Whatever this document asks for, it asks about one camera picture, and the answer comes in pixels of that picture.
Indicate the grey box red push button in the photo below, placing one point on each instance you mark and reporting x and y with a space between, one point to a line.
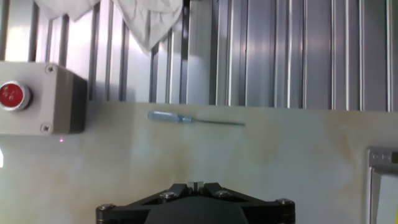
46 99

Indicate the crumpled white tissue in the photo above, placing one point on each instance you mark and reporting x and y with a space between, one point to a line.
146 18

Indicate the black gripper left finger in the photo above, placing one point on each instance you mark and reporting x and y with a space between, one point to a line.
112 214

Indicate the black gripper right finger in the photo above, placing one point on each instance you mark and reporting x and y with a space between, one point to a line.
273 211

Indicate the silver digital scale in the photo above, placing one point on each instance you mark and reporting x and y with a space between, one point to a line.
371 161

